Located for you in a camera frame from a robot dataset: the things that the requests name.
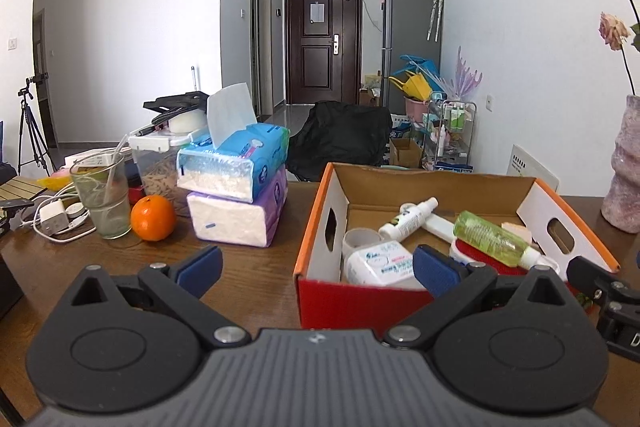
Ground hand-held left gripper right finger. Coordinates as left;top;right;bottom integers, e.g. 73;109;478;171
386;245;583;350

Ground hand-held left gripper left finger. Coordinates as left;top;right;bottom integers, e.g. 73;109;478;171
60;246;251;349

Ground red and white lint brush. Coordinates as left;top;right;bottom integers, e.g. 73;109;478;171
400;202;531;277

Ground white spray bottle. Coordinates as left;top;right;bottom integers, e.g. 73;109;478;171
378;198;440;240

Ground white plastic jar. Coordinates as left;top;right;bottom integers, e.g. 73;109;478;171
344;242;427;291

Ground green spray bottle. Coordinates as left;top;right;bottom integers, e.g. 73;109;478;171
453;210;561;273

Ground white tape roll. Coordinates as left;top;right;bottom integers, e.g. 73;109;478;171
342;228;384;266

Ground red cardboard box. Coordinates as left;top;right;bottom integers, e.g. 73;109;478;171
293;162;621;330

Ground purple tissue pack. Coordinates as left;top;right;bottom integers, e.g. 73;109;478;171
186;167;290;248

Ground orange fruit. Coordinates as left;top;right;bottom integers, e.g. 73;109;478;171
130;195;177;242

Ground mottled pink vase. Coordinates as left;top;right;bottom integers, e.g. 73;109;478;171
601;94;640;234

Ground clear food container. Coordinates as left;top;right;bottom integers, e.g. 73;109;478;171
128;129;212;206

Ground blue tissue pack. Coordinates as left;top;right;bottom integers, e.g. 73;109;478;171
176;83;291;202

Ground clear glass cup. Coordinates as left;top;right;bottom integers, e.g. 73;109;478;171
69;152;132;239

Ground small brown cardboard box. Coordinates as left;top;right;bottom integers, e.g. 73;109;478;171
389;137;425;169

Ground white leaning board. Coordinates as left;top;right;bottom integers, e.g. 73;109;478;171
506;144;561;194

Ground metal trolley rack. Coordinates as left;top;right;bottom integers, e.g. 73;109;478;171
422;99;478;172

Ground flat white box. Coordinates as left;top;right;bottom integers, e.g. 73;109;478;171
64;148;127;168

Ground white charger block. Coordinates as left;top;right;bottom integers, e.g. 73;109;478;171
40;199;71;236

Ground black folding chair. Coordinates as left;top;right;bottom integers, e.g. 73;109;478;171
286;101;394;182

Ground pink bucket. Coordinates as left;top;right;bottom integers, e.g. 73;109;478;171
404;96;432;123

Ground black folding stand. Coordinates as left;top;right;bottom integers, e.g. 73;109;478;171
143;91;210;128

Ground blue and yellow hangers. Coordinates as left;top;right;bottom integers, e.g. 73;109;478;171
389;53;444;100

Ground wooden slatted stool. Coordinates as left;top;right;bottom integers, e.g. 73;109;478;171
0;174;49;208

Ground purple hangers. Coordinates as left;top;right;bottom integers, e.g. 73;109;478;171
442;46;484;100

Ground black tripod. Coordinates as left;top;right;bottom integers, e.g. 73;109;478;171
17;74;57;178

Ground grey refrigerator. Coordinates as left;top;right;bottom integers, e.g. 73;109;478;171
382;0;444;96

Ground dark brown entrance door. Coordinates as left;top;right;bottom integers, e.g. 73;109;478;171
284;0;363;105

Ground hanging folded umbrellas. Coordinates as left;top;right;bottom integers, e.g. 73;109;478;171
426;0;446;42

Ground white cable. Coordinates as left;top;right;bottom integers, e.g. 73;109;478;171
20;179;98;242

